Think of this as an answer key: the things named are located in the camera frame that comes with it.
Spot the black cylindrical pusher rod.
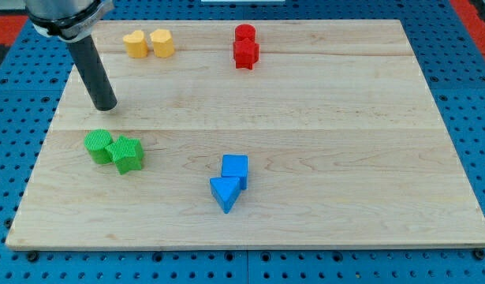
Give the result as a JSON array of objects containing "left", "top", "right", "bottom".
[{"left": 66, "top": 35, "right": 118, "bottom": 111}]

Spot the yellow heart block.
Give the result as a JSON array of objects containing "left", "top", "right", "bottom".
[{"left": 122, "top": 30, "right": 148, "bottom": 58}]

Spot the green cylinder block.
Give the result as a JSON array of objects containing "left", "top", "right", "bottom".
[{"left": 84, "top": 129, "right": 113, "bottom": 164}]

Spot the yellow hexagon block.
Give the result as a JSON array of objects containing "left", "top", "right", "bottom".
[{"left": 150, "top": 29, "right": 175, "bottom": 58}]

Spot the green star block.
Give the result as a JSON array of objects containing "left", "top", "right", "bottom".
[{"left": 105, "top": 135, "right": 144, "bottom": 175}]

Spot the light wooden board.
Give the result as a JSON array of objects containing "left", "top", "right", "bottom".
[{"left": 6, "top": 20, "right": 485, "bottom": 251}]

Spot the red star block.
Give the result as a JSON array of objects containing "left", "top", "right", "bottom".
[{"left": 233, "top": 38, "right": 259, "bottom": 69}]

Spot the red cylinder block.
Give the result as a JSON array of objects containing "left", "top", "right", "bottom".
[{"left": 234, "top": 24, "right": 256, "bottom": 42}]

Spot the blue cube block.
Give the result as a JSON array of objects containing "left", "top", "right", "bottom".
[{"left": 221, "top": 155, "right": 248, "bottom": 190}]

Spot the blue triangle block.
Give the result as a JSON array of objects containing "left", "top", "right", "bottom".
[{"left": 210, "top": 177, "right": 241, "bottom": 214}]

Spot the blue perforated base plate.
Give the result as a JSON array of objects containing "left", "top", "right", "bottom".
[{"left": 0, "top": 0, "right": 485, "bottom": 283}]

